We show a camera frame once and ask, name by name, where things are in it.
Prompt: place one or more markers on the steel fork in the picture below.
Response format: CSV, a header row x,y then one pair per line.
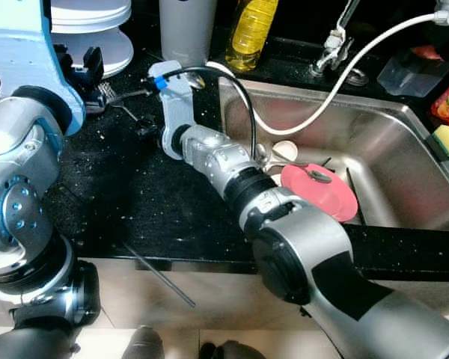
x,y
107,92

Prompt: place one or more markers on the clear plastic container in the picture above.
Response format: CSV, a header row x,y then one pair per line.
x,y
411,78

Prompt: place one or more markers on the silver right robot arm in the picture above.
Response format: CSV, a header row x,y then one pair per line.
x,y
307,254

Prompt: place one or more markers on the stainless steel sink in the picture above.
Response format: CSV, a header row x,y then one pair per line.
x,y
389,149

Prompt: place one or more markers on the grey thermos with red sticker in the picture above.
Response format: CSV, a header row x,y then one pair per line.
x,y
187,34

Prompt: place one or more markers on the pink plate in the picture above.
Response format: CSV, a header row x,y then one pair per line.
x,y
325,202

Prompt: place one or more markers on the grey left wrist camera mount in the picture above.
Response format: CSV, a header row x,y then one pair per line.
x,y
22,45

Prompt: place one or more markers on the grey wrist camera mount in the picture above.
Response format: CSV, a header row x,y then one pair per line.
x,y
176,112
22,45

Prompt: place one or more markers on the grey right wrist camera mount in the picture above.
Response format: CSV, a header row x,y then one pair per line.
x,y
176,112

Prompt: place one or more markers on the chrome sink faucet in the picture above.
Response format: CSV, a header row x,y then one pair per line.
x,y
331,52

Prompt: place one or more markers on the black chopstick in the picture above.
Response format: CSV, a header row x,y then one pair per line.
x,y
355,196

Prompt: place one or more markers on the small steel spoon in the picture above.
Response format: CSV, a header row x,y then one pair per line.
x,y
319,176

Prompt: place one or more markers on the yellow dish soap bottle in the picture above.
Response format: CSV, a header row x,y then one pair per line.
x,y
251,34

